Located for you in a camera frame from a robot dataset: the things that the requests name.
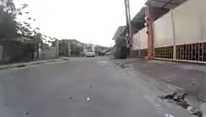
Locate white vehicle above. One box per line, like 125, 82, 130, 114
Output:
85, 51, 97, 59

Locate dark roofed building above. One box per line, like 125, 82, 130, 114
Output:
110, 4, 148, 60

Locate grey low building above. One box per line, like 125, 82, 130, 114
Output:
56, 37, 86, 59

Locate grey asphalt road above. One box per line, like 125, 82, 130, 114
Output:
0, 51, 199, 117

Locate leaning utility pole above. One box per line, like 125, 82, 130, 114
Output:
119, 0, 136, 59

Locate grey concrete pavement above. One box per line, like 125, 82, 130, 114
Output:
0, 53, 71, 76
110, 56, 206, 117

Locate dark debris pile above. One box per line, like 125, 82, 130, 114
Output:
157, 90, 206, 117

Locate dark leafy tree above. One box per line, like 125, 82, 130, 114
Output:
0, 0, 44, 65

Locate grey concrete wall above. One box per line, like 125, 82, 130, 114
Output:
0, 36, 60, 65

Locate cream wall with orange grille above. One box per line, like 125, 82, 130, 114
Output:
130, 0, 206, 64

